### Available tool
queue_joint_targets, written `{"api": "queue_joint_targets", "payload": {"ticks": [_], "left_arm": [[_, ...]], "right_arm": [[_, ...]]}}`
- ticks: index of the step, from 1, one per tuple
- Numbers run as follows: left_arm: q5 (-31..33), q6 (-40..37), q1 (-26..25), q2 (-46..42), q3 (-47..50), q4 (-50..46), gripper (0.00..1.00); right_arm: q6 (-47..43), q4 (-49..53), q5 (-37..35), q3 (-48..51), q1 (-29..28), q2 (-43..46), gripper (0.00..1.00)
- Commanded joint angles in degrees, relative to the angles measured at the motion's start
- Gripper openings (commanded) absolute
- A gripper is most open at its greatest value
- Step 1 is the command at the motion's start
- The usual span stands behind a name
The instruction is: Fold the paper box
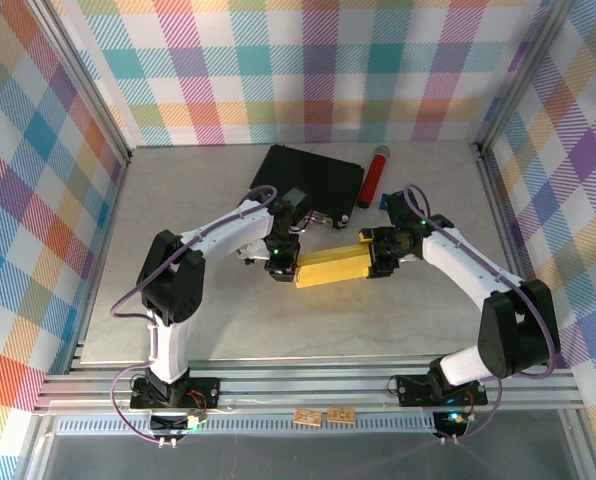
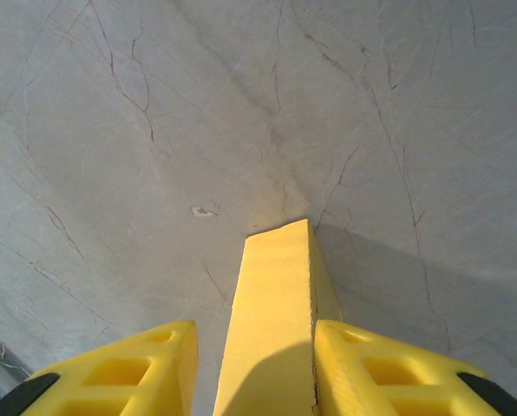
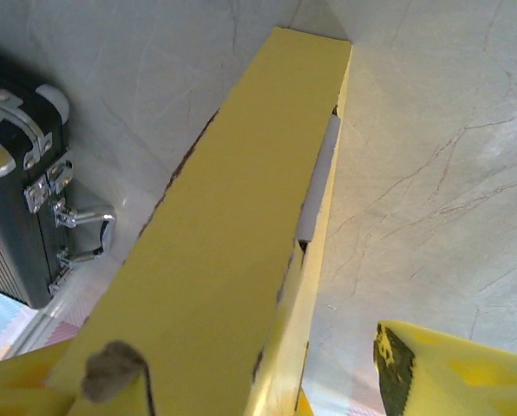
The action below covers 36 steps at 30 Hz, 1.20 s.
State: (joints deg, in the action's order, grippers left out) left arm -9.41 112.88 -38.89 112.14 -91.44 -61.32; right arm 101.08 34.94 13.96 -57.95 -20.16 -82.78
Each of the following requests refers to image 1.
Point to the yellow and white paper box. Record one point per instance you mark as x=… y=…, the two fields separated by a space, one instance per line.
x=328 y=267

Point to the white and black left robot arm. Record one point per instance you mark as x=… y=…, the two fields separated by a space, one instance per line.
x=173 y=285

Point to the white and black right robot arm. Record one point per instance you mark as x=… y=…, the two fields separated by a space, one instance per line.
x=518 y=330

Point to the black connector box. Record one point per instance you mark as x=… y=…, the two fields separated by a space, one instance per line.
x=170 y=424
x=450 y=424

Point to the small blue block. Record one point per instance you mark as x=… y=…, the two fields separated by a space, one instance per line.
x=384 y=201

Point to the red microphone with grey head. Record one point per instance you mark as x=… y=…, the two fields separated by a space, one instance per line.
x=374 y=175

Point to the small orange circuit board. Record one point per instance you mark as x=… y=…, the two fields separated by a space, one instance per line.
x=340 y=415
x=307 y=417

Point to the aluminium side rail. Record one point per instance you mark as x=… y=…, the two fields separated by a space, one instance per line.
x=503 y=225
x=109 y=220

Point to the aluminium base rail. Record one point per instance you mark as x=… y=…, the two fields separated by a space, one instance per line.
x=303 y=385

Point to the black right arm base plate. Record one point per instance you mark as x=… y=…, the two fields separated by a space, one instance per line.
x=413 y=390

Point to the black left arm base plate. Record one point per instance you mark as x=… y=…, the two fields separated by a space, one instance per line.
x=203 y=392

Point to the aluminium upright post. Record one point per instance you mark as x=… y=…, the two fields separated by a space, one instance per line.
x=520 y=75
x=84 y=75

